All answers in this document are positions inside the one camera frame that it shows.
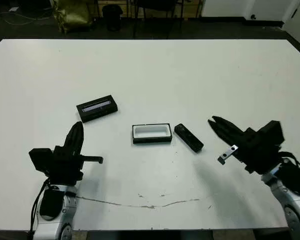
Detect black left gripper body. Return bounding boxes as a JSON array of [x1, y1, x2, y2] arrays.
[[48, 145, 104, 188]]

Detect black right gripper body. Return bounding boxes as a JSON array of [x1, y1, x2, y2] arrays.
[[217, 126, 282, 176]]

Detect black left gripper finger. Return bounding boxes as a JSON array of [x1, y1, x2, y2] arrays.
[[73, 121, 86, 157], [63, 121, 80, 156]]

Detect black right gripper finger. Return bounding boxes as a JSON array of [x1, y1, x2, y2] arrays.
[[211, 115, 246, 141], [207, 119, 242, 148]]

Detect black box lid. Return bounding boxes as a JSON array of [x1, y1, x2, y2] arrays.
[[76, 94, 119, 124]]

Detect slim black camera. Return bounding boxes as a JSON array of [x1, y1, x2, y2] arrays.
[[174, 123, 205, 154]]

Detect black box base white insert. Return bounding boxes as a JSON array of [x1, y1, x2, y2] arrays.
[[131, 122, 172, 145]]

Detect large crumpled plastic bag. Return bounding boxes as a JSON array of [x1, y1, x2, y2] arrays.
[[52, 0, 93, 34]]

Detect black trash bin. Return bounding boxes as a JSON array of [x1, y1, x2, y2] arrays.
[[102, 4, 124, 32]]

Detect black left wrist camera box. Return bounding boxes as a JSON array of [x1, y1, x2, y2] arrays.
[[28, 147, 55, 174]]

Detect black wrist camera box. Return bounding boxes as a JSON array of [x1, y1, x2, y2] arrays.
[[28, 147, 55, 174], [258, 120, 285, 146]]

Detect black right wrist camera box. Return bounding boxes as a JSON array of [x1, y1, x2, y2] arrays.
[[258, 120, 285, 146]]

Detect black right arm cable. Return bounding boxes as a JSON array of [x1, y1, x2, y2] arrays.
[[277, 149, 300, 173]]

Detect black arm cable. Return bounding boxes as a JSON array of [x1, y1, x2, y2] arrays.
[[277, 149, 300, 173], [29, 178, 50, 235]]

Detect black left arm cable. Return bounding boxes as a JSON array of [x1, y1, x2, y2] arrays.
[[29, 178, 50, 235]]

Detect white floor cable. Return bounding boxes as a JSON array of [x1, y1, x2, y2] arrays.
[[0, 11, 53, 26]]

